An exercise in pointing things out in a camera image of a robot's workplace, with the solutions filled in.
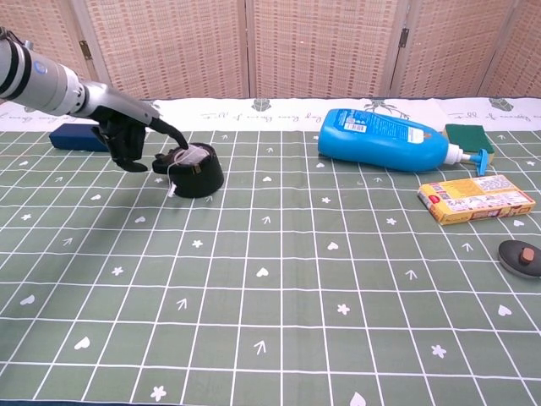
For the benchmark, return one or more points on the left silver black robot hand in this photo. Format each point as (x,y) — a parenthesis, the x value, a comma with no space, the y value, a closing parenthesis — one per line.
(122,118)

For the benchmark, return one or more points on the black lid with knob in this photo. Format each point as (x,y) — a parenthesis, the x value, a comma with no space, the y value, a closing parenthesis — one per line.
(520,258)

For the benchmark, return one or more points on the dark blue rectangular box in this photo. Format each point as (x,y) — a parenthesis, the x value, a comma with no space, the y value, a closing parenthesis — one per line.
(72,139)

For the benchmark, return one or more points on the woven folding screen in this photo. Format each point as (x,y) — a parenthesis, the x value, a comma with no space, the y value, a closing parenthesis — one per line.
(296,46)

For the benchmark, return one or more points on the green grid tablecloth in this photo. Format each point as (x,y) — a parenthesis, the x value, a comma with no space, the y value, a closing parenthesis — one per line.
(270,275)

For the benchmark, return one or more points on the blue pump detergent bottle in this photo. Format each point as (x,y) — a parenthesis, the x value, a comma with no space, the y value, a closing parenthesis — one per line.
(380,141)

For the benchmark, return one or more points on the green yellow sponge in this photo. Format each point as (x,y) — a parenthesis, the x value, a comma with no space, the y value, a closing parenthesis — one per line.
(467,135)

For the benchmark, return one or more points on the yellow printed carton box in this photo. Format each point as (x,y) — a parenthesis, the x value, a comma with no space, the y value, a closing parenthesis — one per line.
(473,199)

